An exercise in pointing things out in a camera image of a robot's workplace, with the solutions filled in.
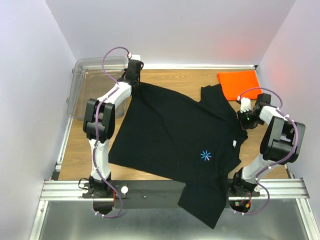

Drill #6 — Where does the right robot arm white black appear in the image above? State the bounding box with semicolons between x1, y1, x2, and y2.
229;93;306;196

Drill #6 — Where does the black t-shirt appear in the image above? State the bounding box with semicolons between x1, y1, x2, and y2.
108;83;248;228

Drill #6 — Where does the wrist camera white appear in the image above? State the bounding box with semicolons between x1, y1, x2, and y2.
236;96;252;113
127;53;141;61

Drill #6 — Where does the folded orange t-shirt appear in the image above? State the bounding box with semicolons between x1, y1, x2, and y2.
217;70;260;101

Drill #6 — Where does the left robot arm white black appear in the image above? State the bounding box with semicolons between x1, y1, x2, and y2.
81;54;144;198

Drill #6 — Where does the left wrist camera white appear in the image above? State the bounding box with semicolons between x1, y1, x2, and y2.
127;53;141;61

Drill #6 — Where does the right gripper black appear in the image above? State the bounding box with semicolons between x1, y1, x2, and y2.
236;108;264;131

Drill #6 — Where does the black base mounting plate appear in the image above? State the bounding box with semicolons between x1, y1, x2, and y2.
83;179;261;216

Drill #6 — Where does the clear plastic bin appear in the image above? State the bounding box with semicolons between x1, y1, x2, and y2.
67;56;127;120

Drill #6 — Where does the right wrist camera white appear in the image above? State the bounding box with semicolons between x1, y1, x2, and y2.
236;96;252;113

